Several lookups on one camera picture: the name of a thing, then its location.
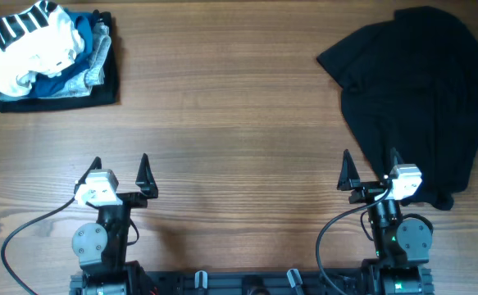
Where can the white black striped garment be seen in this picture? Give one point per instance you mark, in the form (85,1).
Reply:
(40,40)

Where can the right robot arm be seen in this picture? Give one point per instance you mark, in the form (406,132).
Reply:
(402,242)

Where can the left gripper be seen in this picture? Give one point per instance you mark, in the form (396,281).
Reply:
(143,180)

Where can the black folded garment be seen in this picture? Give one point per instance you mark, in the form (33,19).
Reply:
(100,95)

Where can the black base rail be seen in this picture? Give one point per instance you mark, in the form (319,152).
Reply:
(350,281)

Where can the grey folded garment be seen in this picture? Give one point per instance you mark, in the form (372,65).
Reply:
(81,79)

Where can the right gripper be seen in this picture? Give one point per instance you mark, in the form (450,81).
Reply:
(350,180)

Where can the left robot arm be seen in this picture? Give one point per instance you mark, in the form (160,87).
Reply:
(101,246)

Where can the blue folded garment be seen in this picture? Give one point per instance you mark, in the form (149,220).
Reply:
(43,49)

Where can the black t-shirt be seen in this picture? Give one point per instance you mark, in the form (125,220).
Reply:
(410,84)

